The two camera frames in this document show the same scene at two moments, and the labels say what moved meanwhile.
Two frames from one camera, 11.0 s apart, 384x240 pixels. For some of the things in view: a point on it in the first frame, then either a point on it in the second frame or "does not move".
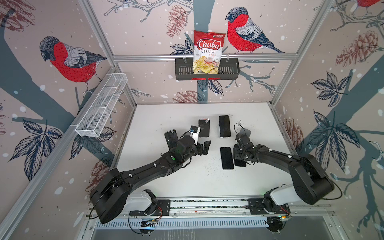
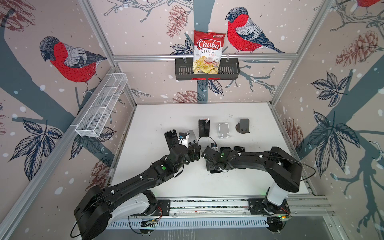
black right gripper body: (238, 154) → (210, 167)
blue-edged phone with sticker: (171, 137) does not move
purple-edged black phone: (204, 124) does not move
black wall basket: (229, 69) does not move
